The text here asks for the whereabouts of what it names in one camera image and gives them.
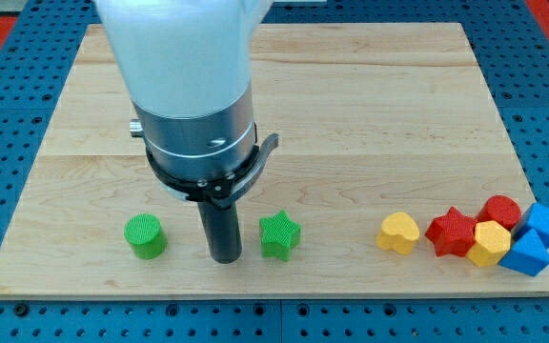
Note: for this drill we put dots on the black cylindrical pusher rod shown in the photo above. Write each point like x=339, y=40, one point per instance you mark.
x=222, y=232

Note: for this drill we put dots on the black clamp ring with lever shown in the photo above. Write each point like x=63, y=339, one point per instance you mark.
x=224, y=191

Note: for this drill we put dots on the green star block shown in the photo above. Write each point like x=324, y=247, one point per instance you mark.
x=279, y=235

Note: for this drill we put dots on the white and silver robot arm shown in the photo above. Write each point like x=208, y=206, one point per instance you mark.
x=187, y=67

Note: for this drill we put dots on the red star block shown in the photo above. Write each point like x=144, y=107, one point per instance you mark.
x=452, y=233

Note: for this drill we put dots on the green cylinder block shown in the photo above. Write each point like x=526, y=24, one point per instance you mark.
x=145, y=236

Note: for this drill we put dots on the light wooden board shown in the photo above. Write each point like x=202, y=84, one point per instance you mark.
x=372, y=118

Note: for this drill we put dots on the yellow heart block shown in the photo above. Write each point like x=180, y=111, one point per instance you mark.
x=399, y=232

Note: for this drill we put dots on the yellow hexagon block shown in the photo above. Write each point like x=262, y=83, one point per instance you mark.
x=492, y=242

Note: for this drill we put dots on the red cylinder block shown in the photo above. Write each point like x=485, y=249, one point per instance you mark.
x=502, y=209

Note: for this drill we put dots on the blue triangle block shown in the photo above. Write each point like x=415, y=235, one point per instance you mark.
x=528, y=255

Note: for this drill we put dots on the blue cube block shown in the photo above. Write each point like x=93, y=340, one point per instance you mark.
x=536, y=218

